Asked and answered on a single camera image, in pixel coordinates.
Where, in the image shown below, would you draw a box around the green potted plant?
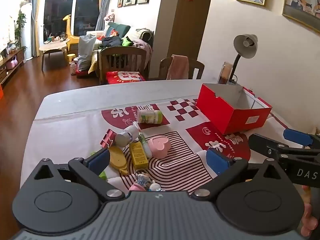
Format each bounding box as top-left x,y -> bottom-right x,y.
14,12 -> 27,50

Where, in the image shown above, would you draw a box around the green and white pen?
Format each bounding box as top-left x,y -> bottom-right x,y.
134,121 -> 153,158

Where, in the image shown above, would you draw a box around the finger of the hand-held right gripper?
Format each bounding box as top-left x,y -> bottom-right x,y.
283,129 -> 320,149
248,133 -> 320,159

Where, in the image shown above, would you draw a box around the light wooden coffee table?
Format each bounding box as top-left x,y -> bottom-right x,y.
39,39 -> 70,70

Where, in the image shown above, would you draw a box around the wooden door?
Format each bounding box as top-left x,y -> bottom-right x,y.
169,0 -> 215,79

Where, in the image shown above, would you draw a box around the toothpick jar with green lid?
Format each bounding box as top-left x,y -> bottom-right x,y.
137,109 -> 163,125

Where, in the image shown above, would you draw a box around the red rice bag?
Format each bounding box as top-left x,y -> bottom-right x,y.
105,71 -> 147,84

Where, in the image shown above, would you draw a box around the white standing air conditioner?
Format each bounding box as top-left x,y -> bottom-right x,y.
19,2 -> 34,60

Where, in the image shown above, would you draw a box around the grey plastic bag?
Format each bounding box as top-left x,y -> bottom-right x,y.
76,34 -> 97,72

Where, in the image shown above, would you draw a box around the wooden media cabinet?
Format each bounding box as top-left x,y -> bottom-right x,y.
0,47 -> 25,85

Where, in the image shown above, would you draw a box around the green plastic toy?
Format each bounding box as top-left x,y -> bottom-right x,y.
90,151 -> 108,179

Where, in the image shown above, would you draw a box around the yellow giraffe toy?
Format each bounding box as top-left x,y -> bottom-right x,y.
62,14 -> 80,55

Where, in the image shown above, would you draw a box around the pink towel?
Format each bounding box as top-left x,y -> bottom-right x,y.
166,54 -> 190,80

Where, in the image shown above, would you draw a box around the gold framed figure picture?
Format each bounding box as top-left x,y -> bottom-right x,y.
282,0 -> 320,34

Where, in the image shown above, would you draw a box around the person's right hand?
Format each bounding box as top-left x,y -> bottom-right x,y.
301,185 -> 320,236

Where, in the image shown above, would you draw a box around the red and white printed tablecloth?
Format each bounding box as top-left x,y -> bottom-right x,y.
21,96 -> 304,195

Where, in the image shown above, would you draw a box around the white bottle with silver cap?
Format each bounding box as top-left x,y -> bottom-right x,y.
115,125 -> 139,147

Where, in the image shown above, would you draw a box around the red cardboard shoe box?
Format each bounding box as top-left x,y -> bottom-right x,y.
196,83 -> 273,135

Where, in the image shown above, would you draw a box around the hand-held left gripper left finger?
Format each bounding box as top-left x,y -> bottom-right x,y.
32,148 -> 125,202

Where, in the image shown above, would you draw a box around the pink heart-shaped box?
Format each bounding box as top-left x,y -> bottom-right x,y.
147,135 -> 172,159

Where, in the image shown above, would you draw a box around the yellow carton box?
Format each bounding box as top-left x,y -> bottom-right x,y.
129,141 -> 150,170

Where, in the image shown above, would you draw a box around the red binder clip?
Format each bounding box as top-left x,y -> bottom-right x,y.
99,129 -> 118,147

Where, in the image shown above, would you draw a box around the pink and blue toy figure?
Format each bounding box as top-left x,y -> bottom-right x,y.
130,183 -> 148,192

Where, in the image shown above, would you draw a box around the sofa with green cushions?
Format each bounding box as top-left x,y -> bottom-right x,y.
86,22 -> 154,75

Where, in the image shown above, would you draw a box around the yellow wooden castanet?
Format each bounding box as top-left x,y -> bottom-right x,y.
107,146 -> 128,175

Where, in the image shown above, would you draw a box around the grey desk lamp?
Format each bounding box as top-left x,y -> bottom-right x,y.
229,34 -> 258,83

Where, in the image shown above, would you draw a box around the glass tumbler with brown contents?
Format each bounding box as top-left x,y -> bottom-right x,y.
217,61 -> 233,84

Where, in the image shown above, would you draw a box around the black clothes pile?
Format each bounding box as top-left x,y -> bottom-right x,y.
99,36 -> 123,49

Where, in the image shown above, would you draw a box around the pink round ornament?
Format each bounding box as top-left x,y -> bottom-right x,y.
6,56 -> 18,70

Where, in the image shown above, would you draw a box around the blue and yellow curtain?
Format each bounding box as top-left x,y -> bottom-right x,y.
30,0 -> 43,58
95,0 -> 114,30

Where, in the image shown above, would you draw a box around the glass balcony door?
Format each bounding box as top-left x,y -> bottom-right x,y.
42,0 -> 100,49

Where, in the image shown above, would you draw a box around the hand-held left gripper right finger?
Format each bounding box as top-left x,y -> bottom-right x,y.
191,148 -> 284,201

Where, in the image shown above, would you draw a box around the wooden slatted dining chair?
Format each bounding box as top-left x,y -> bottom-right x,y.
99,46 -> 148,84

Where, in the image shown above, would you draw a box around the pink clothes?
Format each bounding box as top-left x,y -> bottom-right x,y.
132,39 -> 153,63

